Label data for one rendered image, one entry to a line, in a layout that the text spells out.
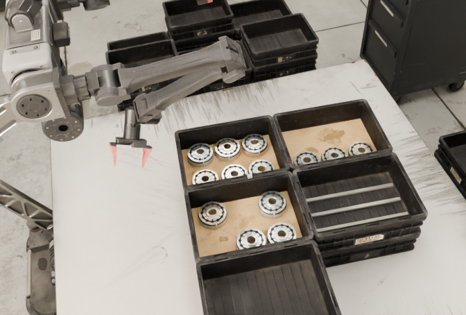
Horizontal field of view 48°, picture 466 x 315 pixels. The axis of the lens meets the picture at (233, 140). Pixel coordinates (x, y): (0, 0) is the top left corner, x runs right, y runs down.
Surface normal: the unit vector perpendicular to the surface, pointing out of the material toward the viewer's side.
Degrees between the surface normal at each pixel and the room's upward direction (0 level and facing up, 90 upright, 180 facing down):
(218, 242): 0
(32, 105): 90
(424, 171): 0
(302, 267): 0
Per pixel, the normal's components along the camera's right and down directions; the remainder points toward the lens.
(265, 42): -0.05, -0.68
